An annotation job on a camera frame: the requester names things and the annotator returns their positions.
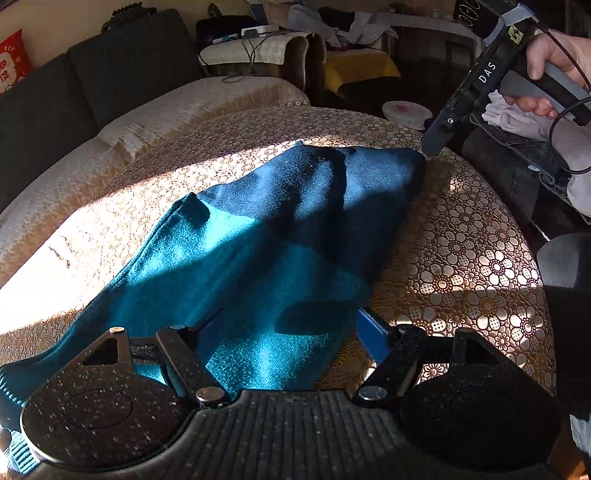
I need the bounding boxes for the teal blue knit sweater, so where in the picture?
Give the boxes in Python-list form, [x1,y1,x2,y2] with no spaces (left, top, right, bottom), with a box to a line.
[0,140,428,471]

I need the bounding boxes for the person's right hand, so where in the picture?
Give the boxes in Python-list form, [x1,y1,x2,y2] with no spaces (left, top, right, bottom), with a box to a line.
[503,28,591,119]

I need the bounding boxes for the gold floral lace tablecloth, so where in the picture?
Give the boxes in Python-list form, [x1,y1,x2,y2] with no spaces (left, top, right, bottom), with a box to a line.
[1,107,556,391]

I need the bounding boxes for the white round plate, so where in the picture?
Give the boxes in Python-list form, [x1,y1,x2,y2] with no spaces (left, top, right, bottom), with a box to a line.
[382,101,433,131]

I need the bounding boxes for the beige sofa seat cover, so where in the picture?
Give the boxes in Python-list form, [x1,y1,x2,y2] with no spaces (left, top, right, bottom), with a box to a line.
[1,76,311,284]

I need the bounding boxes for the cluttered side table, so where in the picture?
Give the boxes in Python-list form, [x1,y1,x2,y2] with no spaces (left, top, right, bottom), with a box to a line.
[195,1,401,96]

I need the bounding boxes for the dark sofa back cushions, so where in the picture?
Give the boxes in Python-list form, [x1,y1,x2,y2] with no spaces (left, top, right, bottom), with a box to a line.
[1,9,200,207]

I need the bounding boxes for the red decorative pillow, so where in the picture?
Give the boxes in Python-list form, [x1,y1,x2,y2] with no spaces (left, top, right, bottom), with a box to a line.
[0,29,33,95]

